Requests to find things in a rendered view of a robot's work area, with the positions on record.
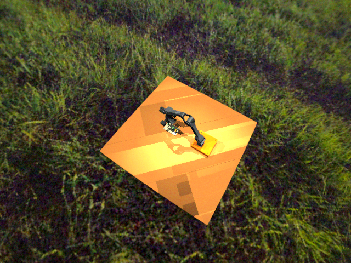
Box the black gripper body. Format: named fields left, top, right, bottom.
left=160, top=115, right=176, bottom=126

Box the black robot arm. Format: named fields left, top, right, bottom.
left=159, top=106, right=206, bottom=147

